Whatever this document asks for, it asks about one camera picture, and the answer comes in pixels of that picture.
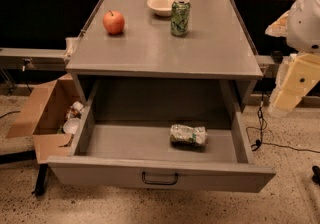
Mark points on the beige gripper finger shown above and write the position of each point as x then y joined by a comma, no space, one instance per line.
279,27
296,77

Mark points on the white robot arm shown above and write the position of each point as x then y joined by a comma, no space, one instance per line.
300,25

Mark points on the upright green soda can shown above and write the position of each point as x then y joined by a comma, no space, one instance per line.
180,17

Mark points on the open grey drawer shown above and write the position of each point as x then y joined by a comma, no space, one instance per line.
125,131

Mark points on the grey counter cabinet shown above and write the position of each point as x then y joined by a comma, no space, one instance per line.
215,46

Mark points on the white bowl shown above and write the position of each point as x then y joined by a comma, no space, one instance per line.
162,8

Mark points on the red apple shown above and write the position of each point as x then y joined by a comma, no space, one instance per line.
113,22

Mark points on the white cup in box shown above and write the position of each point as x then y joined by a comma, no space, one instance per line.
71,126

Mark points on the cardboard box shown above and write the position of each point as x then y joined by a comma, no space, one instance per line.
43,114

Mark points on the black table leg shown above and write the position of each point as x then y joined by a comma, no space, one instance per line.
39,188

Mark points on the black drawer handle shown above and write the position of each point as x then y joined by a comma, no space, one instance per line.
159,180

